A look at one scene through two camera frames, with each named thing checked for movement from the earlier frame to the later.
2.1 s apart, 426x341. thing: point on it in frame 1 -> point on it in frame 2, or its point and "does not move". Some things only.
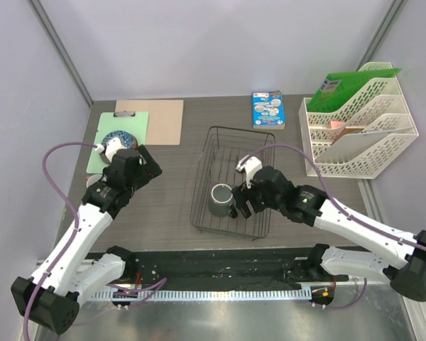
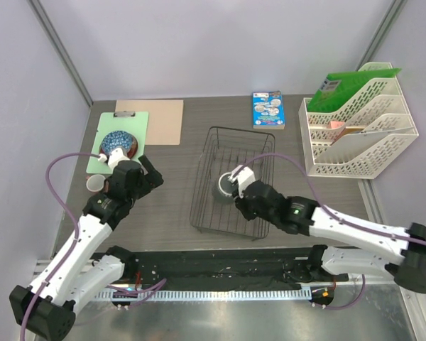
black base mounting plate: (228, 270) does not move
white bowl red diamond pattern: (115, 141) does not move
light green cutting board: (133, 122) does not move
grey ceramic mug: (220, 199) -> (225, 185)
